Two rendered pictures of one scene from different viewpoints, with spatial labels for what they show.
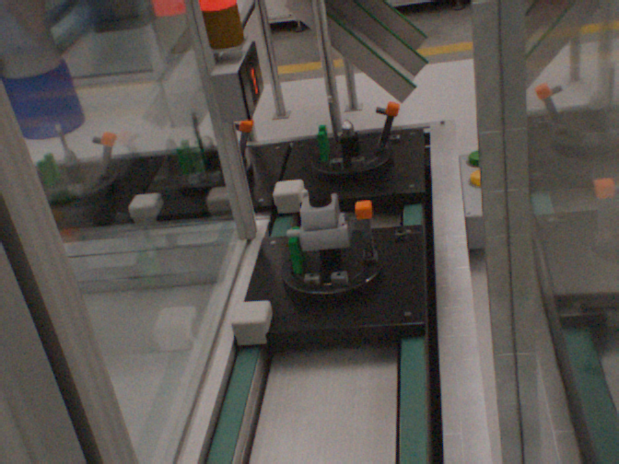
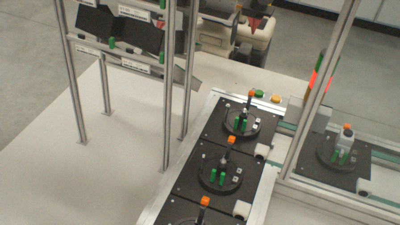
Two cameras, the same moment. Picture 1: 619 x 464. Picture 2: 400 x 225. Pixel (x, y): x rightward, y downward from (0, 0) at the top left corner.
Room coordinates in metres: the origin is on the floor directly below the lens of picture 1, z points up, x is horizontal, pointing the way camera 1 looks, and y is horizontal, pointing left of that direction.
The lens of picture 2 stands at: (1.39, 0.88, 1.91)
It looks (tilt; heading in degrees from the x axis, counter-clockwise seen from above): 43 degrees down; 273
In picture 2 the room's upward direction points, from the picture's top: 8 degrees clockwise
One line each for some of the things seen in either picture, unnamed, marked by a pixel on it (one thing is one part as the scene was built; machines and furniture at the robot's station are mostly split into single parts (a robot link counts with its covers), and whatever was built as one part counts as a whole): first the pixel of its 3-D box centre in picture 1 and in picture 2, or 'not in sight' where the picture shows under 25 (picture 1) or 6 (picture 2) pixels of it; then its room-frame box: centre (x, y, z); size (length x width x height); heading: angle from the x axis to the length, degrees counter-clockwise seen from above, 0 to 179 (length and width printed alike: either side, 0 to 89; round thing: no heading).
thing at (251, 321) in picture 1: (252, 323); not in sight; (0.90, 0.09, 0.97); 0.05 x 0.05 x 0.04; 79
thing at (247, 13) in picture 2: not in sight; (252, 20); (1.34, -0.29, 1.28); 0.07 x 0.07 x 0.09; 78
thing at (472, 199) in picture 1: (484, 197); (273, 105); (1.18, -0.28, 0.93); 0.21 x 0.07 x 0.06; 169
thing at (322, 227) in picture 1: (316, 219); not in sight; (0.98, -0.01, 1.06); 0.08 x 0.04 x 0.07; 79
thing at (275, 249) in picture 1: (335, 281); not in sight; (0.98, -0.02, 0.96); 0.24 x 0.24 x 0.02; 79
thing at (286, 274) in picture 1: (332, 269); not in sight; (0.98, -0.02, 0.98); 0.14 x 0.14 x 0.02
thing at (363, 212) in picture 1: (360, 229); not in sight; (0.97, -0.07, 1.04); 0.04 x 0.02 x 0.08; 79
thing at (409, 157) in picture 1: (349, 142); (243, 117); (1.31, -0.09, 1.01); 0.24 x 0.24 x 0.13; 79
